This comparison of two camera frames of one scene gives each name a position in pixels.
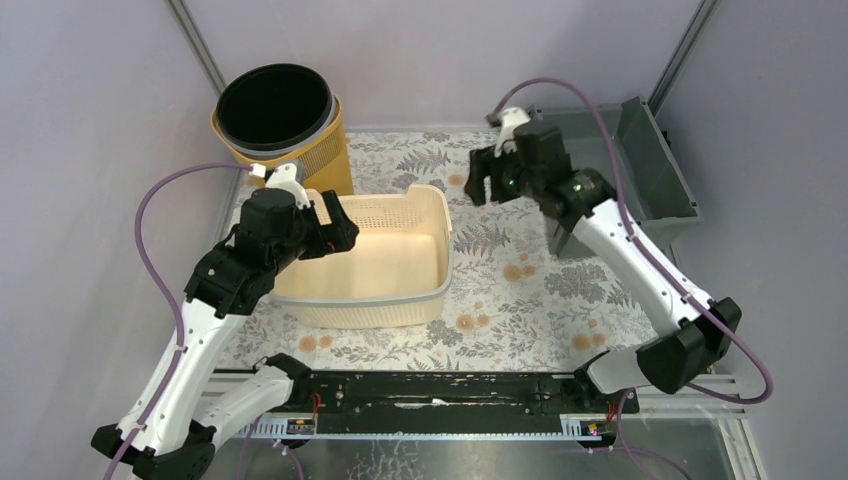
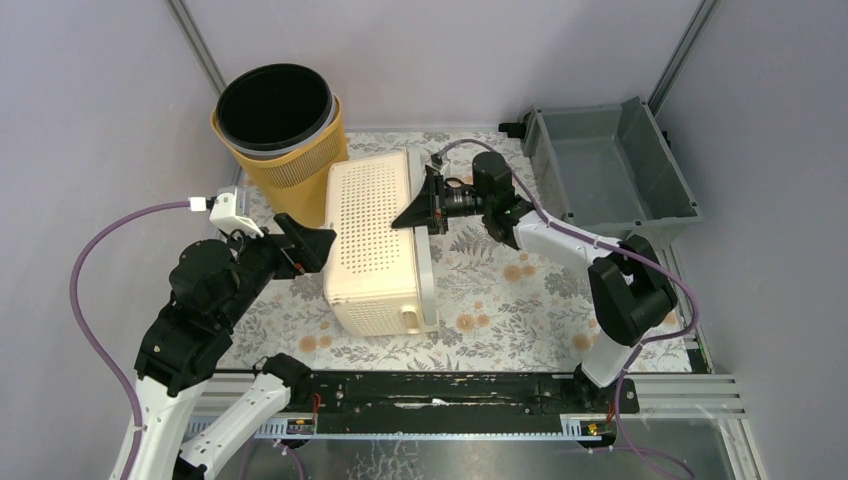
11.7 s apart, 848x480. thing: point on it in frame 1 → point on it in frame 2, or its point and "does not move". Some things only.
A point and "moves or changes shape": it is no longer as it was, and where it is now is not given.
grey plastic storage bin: x=656 y=188 does not move
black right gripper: x=481 y=161 → x=427 y=209
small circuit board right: x=593 y=428 does not move
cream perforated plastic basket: x=396 y=273 moves or changes shape
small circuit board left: x=300 y=426 does not move
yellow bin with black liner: x=272 y=114 does not move
